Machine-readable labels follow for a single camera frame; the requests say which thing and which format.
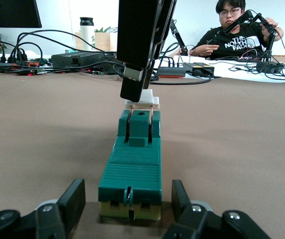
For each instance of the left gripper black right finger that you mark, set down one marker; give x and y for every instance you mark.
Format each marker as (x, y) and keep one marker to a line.
(197, 221)

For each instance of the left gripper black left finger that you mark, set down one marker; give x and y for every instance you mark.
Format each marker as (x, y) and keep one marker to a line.
(45, 219)

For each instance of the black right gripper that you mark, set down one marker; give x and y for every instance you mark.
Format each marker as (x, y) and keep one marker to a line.
(142, 30)

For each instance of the green terminal block rail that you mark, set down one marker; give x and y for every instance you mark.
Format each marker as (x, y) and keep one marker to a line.
(135, 174)

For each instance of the black power adapter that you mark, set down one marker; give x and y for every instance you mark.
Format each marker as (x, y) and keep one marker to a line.
(171, 71)

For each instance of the white power strip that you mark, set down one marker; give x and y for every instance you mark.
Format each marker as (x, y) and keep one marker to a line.
(182, 59)

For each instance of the wooden planter box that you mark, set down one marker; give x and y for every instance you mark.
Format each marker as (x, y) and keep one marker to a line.
(105, 41)

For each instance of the black adapter yellow label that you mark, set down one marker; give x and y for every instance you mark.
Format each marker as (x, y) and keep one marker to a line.
(207, 68)
(193, 67)

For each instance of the black power supply unit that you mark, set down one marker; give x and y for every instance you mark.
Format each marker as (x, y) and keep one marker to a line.
(82, 59)

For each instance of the white thermos bottle black lid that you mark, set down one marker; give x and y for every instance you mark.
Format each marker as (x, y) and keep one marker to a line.
(87, 36)

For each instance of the white table sheet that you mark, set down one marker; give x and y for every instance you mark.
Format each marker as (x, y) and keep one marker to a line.
(232, 74)

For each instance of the brown paper table cover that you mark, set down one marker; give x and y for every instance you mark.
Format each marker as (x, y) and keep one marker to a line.
(33, 124)

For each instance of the person in black t-shirt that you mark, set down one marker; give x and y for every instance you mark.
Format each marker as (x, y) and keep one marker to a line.
(239, 46)

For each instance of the black computer monitor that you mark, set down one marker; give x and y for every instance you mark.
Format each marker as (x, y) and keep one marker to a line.
(8, 12)

